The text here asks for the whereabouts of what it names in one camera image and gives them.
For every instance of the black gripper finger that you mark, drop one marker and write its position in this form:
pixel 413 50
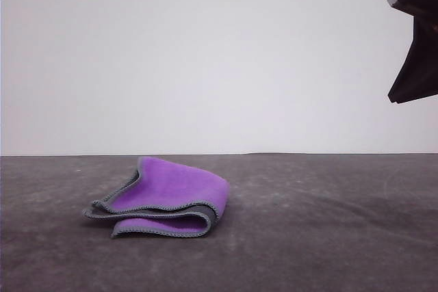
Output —
pixel 421 69

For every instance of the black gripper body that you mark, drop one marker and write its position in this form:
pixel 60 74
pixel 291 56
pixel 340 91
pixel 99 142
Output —
pixel 417 1

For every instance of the purple towel with grey hem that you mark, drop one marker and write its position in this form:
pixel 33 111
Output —
pixel 171 186

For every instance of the grey table cloth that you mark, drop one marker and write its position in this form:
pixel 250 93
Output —
pixel 308 237

